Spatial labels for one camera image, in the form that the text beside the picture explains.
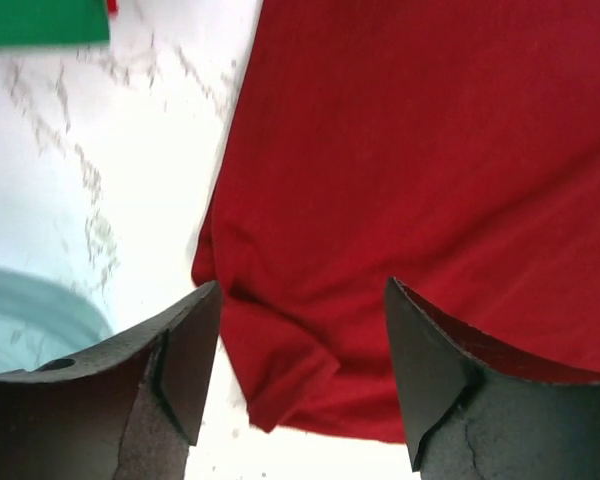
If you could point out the folded green t shirt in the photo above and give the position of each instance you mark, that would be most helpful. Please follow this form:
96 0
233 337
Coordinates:
43 23

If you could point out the dark red t shirt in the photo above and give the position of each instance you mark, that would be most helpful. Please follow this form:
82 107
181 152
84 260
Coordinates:
453 145

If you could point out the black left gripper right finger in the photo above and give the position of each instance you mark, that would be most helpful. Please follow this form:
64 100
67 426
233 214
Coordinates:
474 407

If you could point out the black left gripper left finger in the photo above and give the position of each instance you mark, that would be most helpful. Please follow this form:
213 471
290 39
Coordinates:
130 407

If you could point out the clear blue plastic bin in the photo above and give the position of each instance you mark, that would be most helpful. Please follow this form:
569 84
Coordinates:
41 321

